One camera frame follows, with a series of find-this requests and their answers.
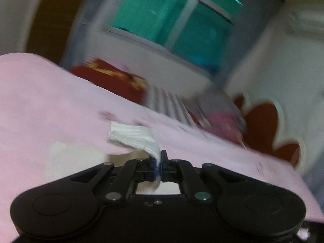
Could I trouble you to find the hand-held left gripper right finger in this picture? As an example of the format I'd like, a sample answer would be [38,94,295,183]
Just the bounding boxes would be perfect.
[159,150,248,205]

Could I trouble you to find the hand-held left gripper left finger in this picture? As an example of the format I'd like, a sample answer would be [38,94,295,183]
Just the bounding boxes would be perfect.
[69,157,158,206]

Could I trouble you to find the white knitted garment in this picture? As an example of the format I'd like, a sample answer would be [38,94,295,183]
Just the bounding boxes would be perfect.
[47,121,181,195]

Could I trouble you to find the stack of folded clothes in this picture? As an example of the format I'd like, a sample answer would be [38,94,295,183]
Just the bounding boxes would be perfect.
[185,91,248,145]

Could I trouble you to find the grey striped pillow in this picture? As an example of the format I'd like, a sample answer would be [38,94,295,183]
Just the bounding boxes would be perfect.
[144,85,200,127]

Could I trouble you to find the red patterned pillow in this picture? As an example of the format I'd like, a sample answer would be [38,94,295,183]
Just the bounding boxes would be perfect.
[69,58,148,106]

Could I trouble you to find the red flower-shaped headboard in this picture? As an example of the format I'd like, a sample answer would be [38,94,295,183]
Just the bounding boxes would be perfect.
[233,94,304,173]

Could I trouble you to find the pink floral bedsheet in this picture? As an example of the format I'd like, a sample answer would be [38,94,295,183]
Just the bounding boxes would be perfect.
[0,53,324,243]

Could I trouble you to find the grey curtain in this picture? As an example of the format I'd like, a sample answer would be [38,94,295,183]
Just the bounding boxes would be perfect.
[60,0,108,69]
[210,0,282,95]

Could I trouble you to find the brown wooden wardrobe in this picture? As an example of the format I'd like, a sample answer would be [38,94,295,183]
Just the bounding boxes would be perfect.
[25,0,87,56]

